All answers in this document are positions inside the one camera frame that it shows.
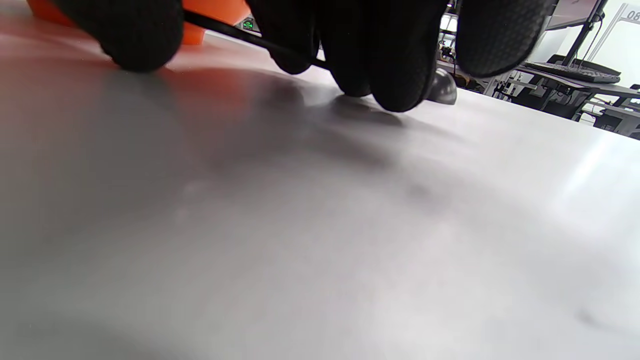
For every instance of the person's right hand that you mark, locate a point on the person's right hand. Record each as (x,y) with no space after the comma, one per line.
(390,50)

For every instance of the black measuring scoop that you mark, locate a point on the black measuring scoop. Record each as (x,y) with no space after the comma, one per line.
(225,29)

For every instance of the orange bowl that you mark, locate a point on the orange bowl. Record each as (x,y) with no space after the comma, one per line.
(215,7)

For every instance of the green lit sign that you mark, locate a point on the green lit sign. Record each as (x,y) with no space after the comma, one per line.
(248,24)

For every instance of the dark background desk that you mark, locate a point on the dark background desk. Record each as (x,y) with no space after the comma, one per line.
(560,95)

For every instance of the black keyboard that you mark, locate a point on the black keyboard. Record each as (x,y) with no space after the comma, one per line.
(575,72)

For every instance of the monitor on black stand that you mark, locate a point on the monitor on black stand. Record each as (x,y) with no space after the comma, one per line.
(580,20)

